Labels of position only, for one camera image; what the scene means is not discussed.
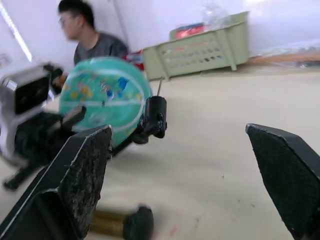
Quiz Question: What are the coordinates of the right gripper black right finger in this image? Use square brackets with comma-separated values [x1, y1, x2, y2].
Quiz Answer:
[245, 122, 320, 240]

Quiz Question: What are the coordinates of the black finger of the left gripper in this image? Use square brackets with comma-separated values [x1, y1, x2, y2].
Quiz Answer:
[61, 105, 88, 131]

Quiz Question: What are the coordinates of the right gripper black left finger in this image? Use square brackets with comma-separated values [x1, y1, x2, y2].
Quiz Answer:
[0, 124, 113, 240]

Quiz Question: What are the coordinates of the green printed ball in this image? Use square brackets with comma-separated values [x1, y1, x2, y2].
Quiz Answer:
[58, 56, 153, 151]

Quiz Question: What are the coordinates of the man in grey shirt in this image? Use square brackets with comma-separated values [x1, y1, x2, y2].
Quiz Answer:
[56, 0, 130, 66]

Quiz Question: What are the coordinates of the red and white package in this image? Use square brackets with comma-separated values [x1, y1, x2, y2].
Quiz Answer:
[123, 49, 145, 70]

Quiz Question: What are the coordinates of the light green plastic basket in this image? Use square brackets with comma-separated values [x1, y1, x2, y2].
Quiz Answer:
[141, 10, 251, 81]

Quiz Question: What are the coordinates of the red packet in basket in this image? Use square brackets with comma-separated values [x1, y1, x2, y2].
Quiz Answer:
[174, 22, 206, 40]

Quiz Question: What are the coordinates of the clear plastic bag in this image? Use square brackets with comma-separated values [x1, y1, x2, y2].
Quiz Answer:
[199, 2, 235, 29]

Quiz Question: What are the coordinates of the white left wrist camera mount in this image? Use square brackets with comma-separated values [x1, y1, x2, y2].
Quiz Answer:
[0, 63, 52, 162]

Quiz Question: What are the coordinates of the gold hand pump black handle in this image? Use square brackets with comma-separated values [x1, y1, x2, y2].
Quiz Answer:
[89, 205, 155, 240]

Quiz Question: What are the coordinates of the white wall strip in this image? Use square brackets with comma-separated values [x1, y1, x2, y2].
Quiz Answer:
[0, 0, 34, 63]

